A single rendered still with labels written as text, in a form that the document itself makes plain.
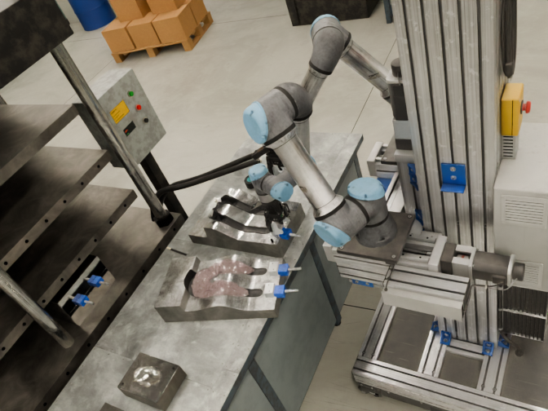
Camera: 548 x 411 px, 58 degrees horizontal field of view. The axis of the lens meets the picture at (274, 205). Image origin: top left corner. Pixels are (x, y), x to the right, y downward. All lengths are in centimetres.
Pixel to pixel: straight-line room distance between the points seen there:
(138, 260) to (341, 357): 117
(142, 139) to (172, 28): 412
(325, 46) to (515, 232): 89
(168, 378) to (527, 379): 146
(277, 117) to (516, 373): 153
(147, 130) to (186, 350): 118
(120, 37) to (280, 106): 571
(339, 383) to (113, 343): 114
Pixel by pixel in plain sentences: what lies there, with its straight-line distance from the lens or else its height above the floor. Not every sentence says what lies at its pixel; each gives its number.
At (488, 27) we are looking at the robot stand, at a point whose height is 173.
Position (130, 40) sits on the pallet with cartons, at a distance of 708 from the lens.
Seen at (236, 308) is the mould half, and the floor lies 87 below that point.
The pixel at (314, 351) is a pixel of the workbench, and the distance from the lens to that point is 262.
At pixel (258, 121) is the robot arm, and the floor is 160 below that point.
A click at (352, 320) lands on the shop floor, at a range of 288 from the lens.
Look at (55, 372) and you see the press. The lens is 240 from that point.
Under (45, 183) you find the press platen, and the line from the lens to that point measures 248.
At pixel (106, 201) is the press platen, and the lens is 259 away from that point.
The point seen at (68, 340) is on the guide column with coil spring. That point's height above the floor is 82.
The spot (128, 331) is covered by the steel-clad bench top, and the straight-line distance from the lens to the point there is 227.
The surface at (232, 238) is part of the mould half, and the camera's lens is 223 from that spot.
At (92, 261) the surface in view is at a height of 96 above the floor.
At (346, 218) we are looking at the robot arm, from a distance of 160.
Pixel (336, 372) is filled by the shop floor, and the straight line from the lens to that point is 274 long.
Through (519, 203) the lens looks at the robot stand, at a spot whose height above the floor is 118.
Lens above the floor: 236
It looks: 40 degrees down
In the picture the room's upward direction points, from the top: 22 degrees counter-clockwise
